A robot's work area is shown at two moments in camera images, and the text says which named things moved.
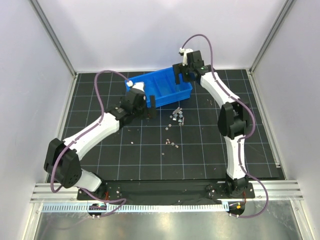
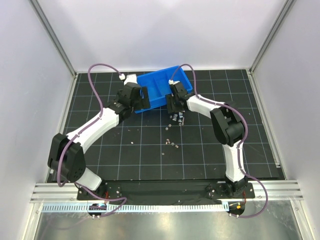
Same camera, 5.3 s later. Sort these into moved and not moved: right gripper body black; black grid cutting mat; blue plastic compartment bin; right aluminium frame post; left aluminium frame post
Moved: right gripper body black
Not moved: blue plastic compartment bin; right aluminium frame post; left aluminium frame post; black grid cutting mat
